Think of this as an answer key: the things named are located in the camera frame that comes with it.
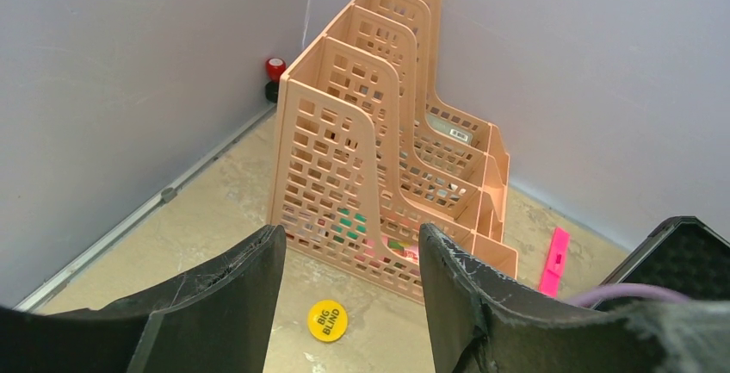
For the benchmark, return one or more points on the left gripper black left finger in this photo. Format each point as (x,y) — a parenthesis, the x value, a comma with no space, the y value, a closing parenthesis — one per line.
(215,317)

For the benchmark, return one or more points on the grey labelled box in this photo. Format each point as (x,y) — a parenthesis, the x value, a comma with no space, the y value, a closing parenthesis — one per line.
(444,127)

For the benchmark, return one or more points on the pink marker pen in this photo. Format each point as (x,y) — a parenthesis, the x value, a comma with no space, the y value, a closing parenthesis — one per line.
(555,262)

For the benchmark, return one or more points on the pink drink can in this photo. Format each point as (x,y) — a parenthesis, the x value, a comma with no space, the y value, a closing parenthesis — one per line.
(403,249)

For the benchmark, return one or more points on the yellow round button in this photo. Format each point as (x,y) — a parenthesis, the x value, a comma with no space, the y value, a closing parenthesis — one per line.
(327,321)

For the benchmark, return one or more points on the orange plastic file organizer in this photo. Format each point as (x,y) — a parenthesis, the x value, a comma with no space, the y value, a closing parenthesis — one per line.
(355,156)

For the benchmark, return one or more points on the black poker chip case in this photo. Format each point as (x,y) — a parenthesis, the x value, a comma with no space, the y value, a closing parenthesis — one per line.
(682,254)

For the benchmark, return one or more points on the red emergency button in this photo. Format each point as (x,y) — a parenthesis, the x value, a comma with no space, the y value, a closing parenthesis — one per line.
(274,68)

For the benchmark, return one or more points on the metal wall edge strip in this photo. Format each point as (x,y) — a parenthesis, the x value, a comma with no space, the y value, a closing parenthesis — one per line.
(58,281)

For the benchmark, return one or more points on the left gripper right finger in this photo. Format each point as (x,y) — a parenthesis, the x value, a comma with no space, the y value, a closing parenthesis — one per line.
(481,320)

